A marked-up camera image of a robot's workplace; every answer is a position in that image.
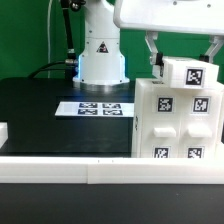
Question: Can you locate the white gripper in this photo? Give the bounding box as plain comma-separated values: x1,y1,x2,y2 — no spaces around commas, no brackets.
114,0,224,76

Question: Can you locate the white cabinet top block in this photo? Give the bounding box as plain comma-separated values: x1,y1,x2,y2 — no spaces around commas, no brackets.
152,57,219,89

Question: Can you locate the white cabinet door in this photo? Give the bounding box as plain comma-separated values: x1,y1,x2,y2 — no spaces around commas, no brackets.
141,87,180,158
179,89,222,159

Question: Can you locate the white cabinet body box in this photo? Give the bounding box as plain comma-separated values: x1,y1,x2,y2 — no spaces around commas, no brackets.
131,79,224,159

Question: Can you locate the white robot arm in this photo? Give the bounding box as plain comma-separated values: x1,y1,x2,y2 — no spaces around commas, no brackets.
60,0,224,87

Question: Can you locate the white marker sheet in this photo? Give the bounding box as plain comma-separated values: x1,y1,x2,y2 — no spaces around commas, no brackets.
55,102,134,117

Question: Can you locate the black cable hose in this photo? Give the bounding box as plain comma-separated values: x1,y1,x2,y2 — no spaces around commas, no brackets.
27,0,81,80

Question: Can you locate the white thin cable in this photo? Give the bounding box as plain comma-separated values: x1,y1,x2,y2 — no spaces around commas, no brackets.
47,0,54,79

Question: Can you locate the white L-shaped boundary frame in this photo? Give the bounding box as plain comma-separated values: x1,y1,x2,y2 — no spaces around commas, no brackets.
0,122,224,185

